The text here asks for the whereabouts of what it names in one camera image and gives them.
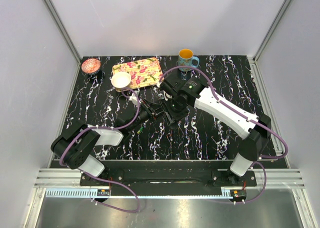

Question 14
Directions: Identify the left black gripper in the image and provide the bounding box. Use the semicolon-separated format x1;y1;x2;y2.
128;99;165;133

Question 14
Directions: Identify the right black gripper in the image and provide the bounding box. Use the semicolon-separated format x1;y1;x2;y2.
159;94;189;126

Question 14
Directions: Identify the black remote control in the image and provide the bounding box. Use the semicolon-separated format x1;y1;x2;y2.
152;100;182;126

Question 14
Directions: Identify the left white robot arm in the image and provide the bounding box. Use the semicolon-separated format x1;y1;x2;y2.
50;99;164;186

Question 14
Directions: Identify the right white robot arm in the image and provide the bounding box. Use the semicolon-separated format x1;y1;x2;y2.
159;77;271;186

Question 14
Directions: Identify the floral rectangular tray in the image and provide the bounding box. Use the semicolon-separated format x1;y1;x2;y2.
112;57;163;89

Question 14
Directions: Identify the cream white bowl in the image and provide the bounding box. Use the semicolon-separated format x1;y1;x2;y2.
111;71;132;91

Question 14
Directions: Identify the blue mug orange inside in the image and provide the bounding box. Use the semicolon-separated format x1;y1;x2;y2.
177;48;200;72

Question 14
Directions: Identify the red patterned bowl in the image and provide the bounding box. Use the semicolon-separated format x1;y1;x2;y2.
81;58;101;75

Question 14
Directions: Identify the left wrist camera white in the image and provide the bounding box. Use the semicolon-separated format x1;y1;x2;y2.
129;91;140;107

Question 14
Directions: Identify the left aluminium frame post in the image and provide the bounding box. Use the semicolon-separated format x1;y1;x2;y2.
42;0;82;65

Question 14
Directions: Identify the aluminium frame post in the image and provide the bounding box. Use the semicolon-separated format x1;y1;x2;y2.
42;0;82;65
252;0;294;63

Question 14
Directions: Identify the aluminium frame rail front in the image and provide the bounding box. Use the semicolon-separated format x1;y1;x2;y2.
34;168;305;199

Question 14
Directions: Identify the right aluminium frame post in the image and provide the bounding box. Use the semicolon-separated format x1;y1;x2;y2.
252;0;294;63

